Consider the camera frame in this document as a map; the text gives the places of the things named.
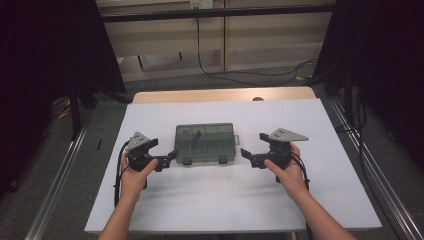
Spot person's left hand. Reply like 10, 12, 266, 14
119, 151, 160, 202

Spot black floor cable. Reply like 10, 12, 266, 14
195, 18, 318, 88

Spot left hand-held gripper cable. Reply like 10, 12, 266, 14
113, 139, 132, 208

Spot bundle of black cables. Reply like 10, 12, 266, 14
335, 88, 368, 135

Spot right hand-held gripper cable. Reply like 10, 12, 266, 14
290, 150, 314, 240

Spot black horizontal bar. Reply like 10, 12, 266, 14
99, 3, 336, 24

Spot hand-held gripper cable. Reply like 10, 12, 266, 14
290, 150, 314, 240
113, 139, 132, 208

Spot black metal stand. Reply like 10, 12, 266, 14
67, 77, 133, 142

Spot black curtain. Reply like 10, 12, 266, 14
311, 0, 424, 172
0, 0, 127, 201

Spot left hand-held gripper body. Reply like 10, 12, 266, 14
124, 131, 160, 174

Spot person's right hand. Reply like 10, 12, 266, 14
263, 142, 312, 202

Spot grey transparent compartment box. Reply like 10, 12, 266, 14
173, 122, 242, 166

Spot white wall socket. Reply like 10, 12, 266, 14
188, 0, 215, 10

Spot aluminium floor rail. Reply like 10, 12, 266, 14
23, 109, 95, 240
329, 97, 424, 240

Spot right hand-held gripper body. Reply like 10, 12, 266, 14
265, 127, 310, 184

